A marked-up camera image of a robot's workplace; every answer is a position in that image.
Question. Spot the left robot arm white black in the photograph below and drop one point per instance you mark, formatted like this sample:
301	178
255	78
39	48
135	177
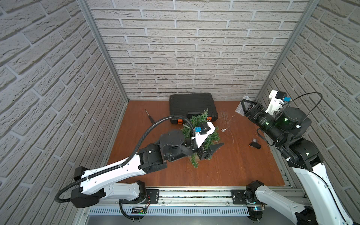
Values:
92	185

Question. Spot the small green christmas tree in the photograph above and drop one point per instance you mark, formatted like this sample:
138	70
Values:
207	139

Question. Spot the small black battery cover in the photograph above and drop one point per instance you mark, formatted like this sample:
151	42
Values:
255	144

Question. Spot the black handled screwdriver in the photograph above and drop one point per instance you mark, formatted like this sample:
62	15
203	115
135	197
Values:
150	117

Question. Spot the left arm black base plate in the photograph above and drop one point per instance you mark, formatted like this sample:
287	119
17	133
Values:
152	197

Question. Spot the aluminium corner post right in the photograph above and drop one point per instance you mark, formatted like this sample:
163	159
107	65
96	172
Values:
310	8

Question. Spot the aluminium corner post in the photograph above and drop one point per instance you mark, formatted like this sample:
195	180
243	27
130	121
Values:
85	8
310	8

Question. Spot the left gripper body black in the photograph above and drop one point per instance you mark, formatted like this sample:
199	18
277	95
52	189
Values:
202	153

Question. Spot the aluminium corner post left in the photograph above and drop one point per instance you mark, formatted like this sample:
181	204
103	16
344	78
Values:
85	8

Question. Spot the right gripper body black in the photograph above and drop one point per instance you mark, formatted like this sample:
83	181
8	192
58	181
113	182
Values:
261	118

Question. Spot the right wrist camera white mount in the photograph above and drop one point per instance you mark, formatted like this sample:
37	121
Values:
278	99

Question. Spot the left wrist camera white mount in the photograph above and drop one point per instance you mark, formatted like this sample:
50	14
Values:
202	131

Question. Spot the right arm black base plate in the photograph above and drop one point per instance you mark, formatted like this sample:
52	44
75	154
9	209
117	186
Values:
239	196

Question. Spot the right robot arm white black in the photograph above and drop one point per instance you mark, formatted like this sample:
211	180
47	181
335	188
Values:
306	161

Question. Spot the clear plastic battery box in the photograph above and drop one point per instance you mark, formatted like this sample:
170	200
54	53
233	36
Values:
241	107

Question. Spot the black tool case orange latches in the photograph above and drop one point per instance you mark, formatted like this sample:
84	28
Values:
193	104

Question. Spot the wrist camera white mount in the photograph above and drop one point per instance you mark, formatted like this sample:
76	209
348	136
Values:
202	131
278	99

